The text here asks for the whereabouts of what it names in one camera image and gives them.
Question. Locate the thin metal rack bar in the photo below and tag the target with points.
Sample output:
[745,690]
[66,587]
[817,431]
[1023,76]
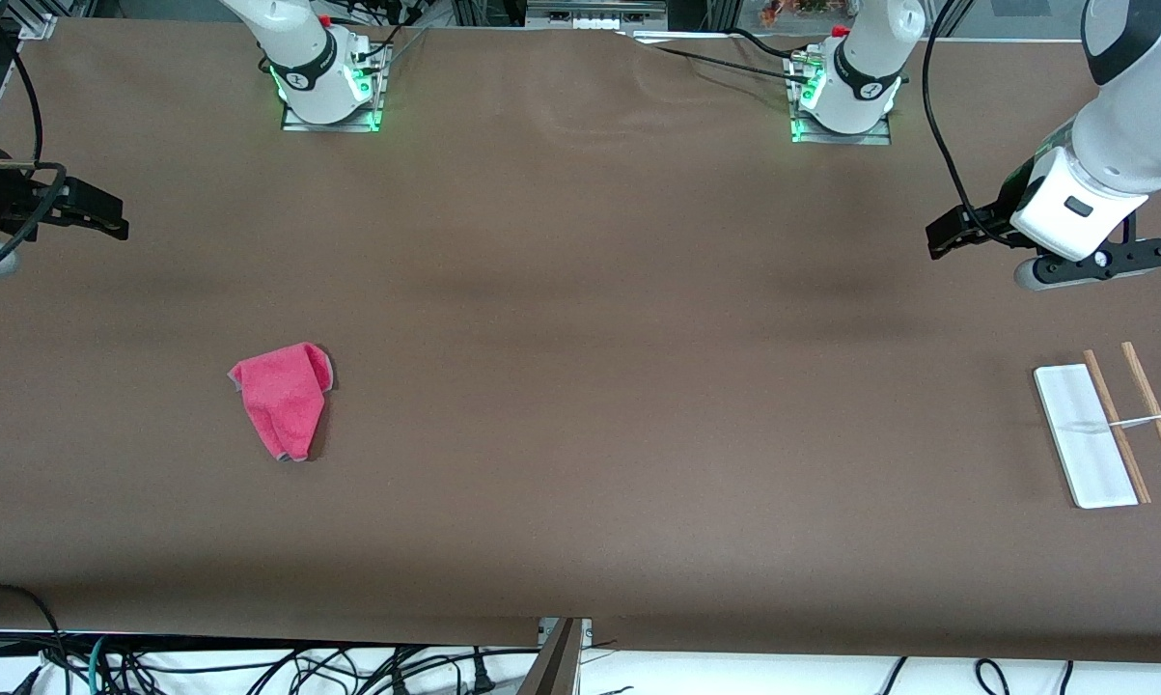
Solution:
[1135,422]

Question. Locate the aluminium profile post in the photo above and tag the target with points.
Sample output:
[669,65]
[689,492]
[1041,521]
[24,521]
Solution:
[556,666]

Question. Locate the pink and grey towel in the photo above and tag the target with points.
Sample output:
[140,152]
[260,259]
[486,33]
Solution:
[286,401]

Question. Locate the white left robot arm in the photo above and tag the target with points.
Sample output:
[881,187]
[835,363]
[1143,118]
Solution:
[1120,145]

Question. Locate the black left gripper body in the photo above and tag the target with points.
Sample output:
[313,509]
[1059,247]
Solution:
[992,214]

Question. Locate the metal corner bracket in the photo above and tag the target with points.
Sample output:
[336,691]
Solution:
[38,27]

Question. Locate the brown table cover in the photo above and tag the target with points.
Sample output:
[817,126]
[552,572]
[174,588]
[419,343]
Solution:
[580,434]

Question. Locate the white power strip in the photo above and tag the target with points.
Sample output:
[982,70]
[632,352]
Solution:
[594,12]

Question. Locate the orange clutter item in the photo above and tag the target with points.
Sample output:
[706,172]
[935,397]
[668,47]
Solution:
[797,10]

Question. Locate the white rack base plate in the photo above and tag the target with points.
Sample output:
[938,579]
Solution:
[1082,434]

